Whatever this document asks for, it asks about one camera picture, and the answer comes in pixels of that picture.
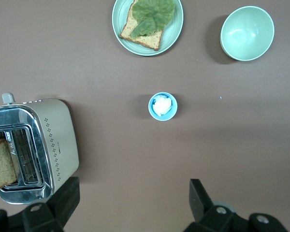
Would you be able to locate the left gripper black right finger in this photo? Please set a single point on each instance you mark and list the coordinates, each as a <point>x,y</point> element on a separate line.
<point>203,210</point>

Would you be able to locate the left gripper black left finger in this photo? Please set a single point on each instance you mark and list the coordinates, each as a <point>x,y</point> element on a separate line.
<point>62,203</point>

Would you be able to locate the beige and chrome toaster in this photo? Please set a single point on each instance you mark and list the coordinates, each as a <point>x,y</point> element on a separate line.
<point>55,140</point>

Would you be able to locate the green lettuce leaf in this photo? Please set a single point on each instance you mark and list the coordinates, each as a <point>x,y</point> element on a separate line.
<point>152,12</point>

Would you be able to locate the brown bread slice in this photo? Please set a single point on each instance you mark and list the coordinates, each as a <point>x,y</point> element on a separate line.
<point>1,164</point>

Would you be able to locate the toasted bread slice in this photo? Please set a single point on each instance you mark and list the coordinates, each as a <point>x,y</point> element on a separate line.
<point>148,39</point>

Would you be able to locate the blue paper cup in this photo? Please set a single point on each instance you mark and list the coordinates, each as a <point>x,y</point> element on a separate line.
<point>151,110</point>

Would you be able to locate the pale green plate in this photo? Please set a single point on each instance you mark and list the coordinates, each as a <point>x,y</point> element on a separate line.
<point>172,31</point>

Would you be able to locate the pale green bowl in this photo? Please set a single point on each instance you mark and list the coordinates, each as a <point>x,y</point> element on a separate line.
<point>246,33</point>

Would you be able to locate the white crumpled wad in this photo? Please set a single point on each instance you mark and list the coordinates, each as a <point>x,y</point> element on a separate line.
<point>162,106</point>

